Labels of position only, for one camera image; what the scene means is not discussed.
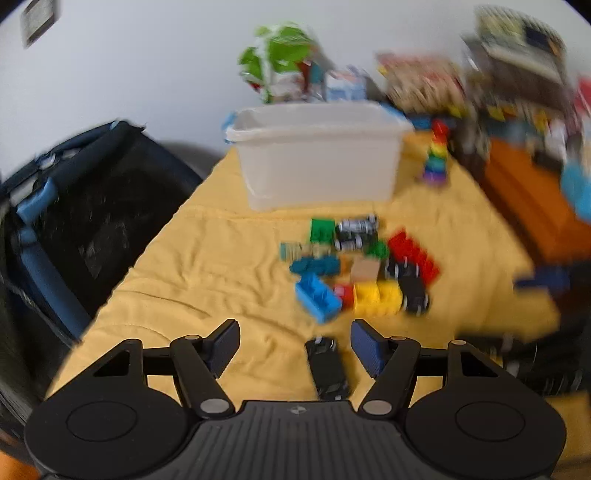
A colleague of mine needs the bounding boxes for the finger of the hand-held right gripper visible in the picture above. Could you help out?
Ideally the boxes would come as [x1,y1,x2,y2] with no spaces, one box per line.
[455,333,513,358]
[513,264,573,298]

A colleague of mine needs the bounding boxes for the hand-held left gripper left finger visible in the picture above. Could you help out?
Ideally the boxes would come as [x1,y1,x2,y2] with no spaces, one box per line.
[81,318,242,418]

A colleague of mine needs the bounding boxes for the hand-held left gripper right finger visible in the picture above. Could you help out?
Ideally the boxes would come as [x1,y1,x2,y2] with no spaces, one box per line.
[350,318,509,418]

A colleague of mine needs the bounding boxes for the long red building brick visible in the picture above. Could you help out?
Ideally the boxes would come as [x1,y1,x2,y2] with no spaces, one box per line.
[387,229,442,284]

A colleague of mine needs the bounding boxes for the translucent white plastic storage bin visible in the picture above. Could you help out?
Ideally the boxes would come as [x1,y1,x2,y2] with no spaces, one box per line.
[225,102,415,213]

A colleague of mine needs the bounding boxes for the small red building brick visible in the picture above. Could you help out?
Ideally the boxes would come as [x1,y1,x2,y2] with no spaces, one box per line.
[333,283,355,309]

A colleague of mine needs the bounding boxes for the black toy car white wheels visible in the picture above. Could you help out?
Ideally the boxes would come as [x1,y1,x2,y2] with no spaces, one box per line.
[398,274,432,316]
[384,257,419,280]

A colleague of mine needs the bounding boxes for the tan wooden block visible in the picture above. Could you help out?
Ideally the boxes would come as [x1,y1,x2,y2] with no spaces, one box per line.
[350,257,382,282]

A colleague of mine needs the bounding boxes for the orange box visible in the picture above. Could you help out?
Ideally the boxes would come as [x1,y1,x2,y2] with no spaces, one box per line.
[480,136,587,264]

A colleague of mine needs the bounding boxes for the teal building brick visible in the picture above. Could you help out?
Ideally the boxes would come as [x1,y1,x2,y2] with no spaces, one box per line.
[289,256,341,278]

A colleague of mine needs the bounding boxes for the silver and black toy car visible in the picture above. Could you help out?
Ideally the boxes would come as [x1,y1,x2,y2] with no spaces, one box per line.
[335,233,377,252]
[337,214,380,234]

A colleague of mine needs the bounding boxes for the black mesh playpen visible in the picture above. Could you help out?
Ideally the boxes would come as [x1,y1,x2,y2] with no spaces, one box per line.
[0,121,204,352]

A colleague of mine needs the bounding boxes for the clear snack bag red print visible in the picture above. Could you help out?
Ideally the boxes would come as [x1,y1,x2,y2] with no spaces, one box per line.
[376,52,465,114]

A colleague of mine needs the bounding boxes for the stack of books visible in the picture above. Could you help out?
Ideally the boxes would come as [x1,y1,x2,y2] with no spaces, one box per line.
[462,4,571,93]

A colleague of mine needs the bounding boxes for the light blue tissue pack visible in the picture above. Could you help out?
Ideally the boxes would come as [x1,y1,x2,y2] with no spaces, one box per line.
[323,67,370,103]

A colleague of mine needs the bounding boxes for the green and white plastic bag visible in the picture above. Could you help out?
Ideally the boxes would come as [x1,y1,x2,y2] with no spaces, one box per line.
[238,22,324,104]

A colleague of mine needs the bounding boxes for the rainbow stacking ring toy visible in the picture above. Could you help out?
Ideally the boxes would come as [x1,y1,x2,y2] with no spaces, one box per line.
[418,119,451,186]

